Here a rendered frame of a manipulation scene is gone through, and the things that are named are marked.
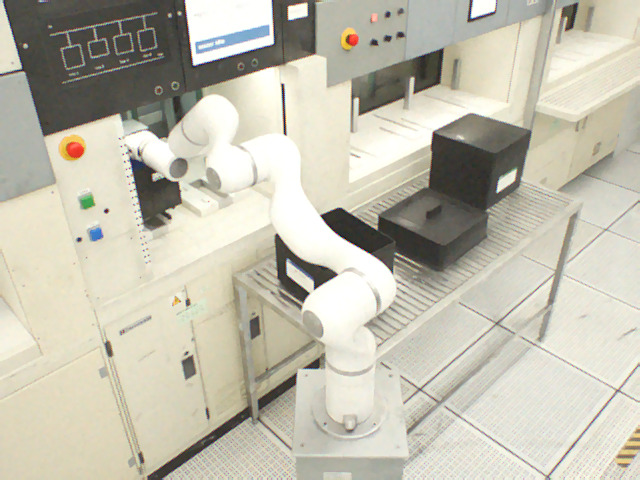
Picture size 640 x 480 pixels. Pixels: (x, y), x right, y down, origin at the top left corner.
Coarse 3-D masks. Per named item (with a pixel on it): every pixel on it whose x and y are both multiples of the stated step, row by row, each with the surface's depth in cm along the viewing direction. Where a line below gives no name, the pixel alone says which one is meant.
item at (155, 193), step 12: (132, 120) 190; (132, 132) 182; (144, 168) 184; (144, 180) 186; (156, 180) 189; (168, 180) 192; (144, 192) 188; (156, 192) 191; (168, 192) 194; (180, 192) 198; (144, 204) 190; (156, 204) 193; (168, 204) 196; (144, 216) 191; (168, 216) 199
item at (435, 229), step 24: (432, 192) 222; (384, 216) 209; (408, 216) 208; (432, 216) 208; (456, 216) 208; (480, 216) 208; (408, 240) 203; (432, 240) 196; (456, 240) 198; (480, 240) 212; (432, 264) 200
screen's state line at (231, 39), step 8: (240, 32) 164; (248, 32) 166; (256, 32) 168; (264, 32) 170; (208, 40) 158; (216, 40) 160; (224, 40) 162; (232, 40) 163; (240, 40) 165; (248, 40) 167; (200, 48) 157; (208, 48) 159; (216, 48) 161
